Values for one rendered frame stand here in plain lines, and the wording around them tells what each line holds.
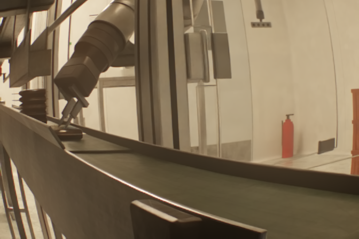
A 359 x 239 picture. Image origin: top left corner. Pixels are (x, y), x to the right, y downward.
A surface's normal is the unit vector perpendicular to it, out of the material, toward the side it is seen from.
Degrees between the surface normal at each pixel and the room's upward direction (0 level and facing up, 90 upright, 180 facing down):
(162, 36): 90
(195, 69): 90
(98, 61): 100
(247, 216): 2
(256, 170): 90
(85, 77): 92
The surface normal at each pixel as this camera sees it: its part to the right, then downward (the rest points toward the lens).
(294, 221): -0.04, -1.00
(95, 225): -0.91, 0.05
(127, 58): -0.44, 0.74
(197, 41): 0.40, -0.03
